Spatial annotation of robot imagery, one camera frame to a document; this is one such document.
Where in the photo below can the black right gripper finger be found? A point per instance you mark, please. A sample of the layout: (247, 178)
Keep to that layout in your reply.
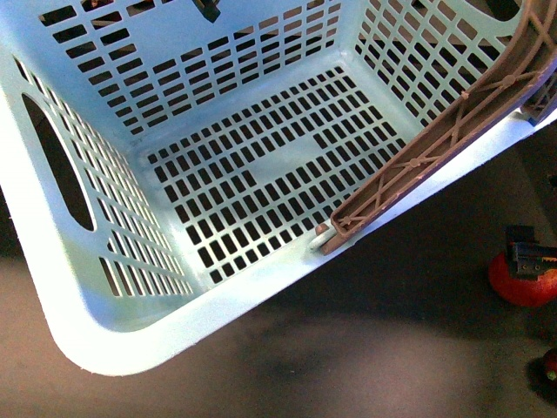
(526, 257)

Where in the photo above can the brown plastic basket handle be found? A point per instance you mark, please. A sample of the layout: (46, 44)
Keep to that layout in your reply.
(526, 64)

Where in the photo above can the light blue plastic basket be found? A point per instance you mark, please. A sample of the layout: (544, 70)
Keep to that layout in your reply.
(167, 163)

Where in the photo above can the dark red apple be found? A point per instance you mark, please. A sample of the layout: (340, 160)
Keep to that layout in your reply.
(549, 363)

